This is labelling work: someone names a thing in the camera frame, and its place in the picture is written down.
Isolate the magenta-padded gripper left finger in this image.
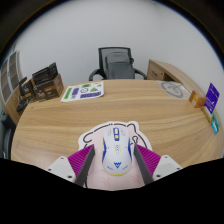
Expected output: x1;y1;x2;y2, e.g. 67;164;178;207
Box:
45;144;96;187

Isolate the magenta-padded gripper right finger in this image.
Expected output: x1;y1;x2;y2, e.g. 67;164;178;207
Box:
133;143;184;185

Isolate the white blue yellow computer mouse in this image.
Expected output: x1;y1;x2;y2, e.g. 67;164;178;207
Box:
101;126;134;177

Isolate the small teal pack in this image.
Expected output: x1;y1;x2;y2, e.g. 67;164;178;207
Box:
210;113;221;135

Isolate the small orange box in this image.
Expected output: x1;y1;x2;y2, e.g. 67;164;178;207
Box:
188;90;208;109

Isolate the round white mat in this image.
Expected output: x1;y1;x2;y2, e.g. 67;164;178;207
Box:
160;80;185;99

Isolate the white sticker sheet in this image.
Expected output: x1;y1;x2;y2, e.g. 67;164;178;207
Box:
60;80;105;103

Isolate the purple card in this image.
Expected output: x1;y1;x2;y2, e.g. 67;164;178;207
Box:
204;82;221;115

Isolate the tall brown cardboard box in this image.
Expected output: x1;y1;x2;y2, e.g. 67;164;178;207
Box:
18;77;37;101

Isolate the wooden side cabinet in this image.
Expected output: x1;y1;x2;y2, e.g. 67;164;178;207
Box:
146;59;201;96

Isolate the grey backpack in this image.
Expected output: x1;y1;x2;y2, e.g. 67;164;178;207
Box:
104;51;136;80

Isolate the black mesh office chair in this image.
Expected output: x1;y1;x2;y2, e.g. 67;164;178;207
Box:
88;46;148;82

